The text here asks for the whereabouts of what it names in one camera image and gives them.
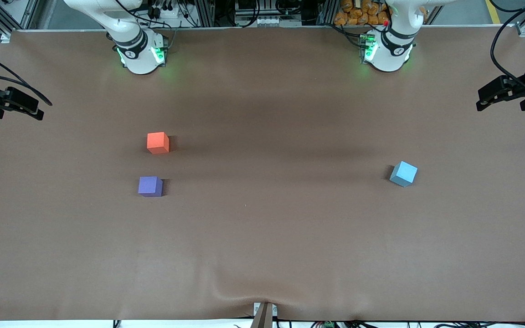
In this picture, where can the light blue block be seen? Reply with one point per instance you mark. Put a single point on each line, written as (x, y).
(404, 173)

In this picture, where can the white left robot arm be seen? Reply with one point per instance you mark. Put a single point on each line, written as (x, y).
(388, 57)

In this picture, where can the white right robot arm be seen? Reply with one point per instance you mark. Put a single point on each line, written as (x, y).
(137, 58)

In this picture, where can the orange block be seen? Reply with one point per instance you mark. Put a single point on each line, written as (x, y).
(157, 142)

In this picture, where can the purple block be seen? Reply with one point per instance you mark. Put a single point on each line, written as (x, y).
(150, 186)

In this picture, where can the pile of orange objects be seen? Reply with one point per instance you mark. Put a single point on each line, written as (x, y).
(358, 13)

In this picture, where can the white power strip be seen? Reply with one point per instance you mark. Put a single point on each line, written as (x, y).
(267, 21)

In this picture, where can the brown table mat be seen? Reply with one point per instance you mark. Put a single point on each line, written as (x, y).
(262, 237)

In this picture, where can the green terminal connector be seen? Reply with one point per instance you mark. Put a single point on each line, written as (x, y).
(329, 325)

